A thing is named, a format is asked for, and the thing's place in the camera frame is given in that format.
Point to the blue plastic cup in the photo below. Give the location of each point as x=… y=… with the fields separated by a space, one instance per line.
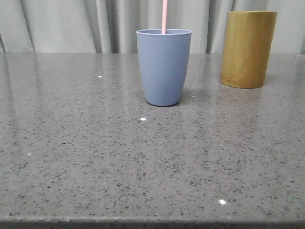
x=163 y=61

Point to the pink chopstick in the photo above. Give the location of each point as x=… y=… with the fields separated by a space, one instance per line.
x=164 y=16

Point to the bamboo wooden cup holder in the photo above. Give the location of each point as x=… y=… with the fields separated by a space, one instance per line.
x=247 y=45

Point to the grey pleated curtain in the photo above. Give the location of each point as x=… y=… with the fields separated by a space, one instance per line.
x=109 y=26

